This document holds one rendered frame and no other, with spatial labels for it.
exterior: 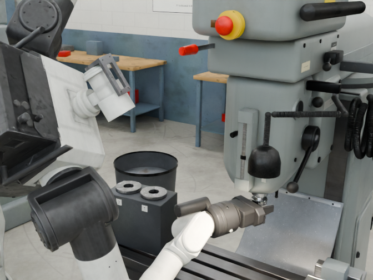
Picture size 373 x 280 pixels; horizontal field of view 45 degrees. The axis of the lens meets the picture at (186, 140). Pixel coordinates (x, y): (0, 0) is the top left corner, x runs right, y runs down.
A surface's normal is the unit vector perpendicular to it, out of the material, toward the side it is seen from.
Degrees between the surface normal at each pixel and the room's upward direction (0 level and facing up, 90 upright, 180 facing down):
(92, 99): 90
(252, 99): 90
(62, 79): 58
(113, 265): 83
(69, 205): 40
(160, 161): 86
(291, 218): 63
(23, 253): 0
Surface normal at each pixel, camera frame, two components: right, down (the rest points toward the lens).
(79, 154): 0.81, 0.28
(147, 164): 0.00, 0.25
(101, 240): 0.67, 0.15
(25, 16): 0.26, -0.19
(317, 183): -0.54, 0.25
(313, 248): -0.37, -0.48
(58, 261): 0.02, -0.95
